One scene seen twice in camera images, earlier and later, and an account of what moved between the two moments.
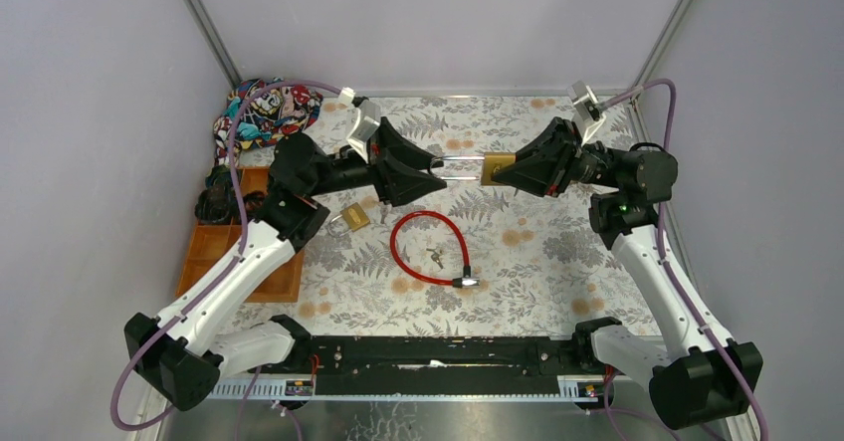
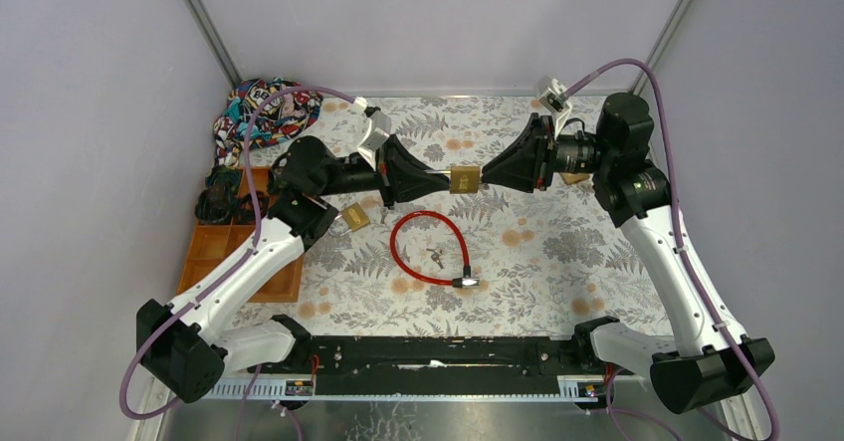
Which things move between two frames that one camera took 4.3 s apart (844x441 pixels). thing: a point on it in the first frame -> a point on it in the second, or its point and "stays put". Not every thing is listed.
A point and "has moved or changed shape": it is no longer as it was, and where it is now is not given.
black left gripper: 379,163 stays put
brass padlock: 354,216 stays put
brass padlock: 491,162 has moved or changed shape
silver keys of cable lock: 435,257 stays put
